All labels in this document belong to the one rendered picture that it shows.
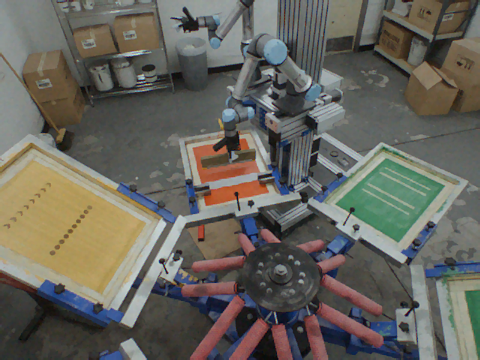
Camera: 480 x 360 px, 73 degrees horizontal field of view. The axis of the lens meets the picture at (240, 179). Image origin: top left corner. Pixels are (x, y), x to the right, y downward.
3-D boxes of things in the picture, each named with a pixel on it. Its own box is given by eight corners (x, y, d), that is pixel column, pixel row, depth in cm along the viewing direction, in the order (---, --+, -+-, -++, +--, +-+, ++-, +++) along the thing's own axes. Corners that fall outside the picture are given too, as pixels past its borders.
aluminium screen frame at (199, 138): (179, 142, 249) (178, 139, 246) (253, 130, 257) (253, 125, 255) (193, 220, 193) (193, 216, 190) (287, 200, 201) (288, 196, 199)
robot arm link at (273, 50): (311, 82, 214) (265, 28, 174) (326, 91, 204) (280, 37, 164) (299, 97, 216) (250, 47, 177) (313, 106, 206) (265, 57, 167)
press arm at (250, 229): (240, 217, 188) (239, 211, 185) (250, 214, 189) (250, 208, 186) (247, 241, 176) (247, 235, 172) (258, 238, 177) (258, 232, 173)
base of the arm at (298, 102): (295, 95, 233) (295, 82, 226) (309, 103, 224) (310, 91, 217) (278, 102, 227) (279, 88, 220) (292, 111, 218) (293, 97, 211)
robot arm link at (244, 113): (246, 100, 197) (229, 106, 194) (255, 109, 190) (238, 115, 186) (246, 112, 203) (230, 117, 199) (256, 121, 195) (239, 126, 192)
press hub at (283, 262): (235, 355, 227) (220, 238, 134) (289, 340, 232) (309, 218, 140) (250, 422, 199) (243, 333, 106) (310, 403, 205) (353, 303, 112)
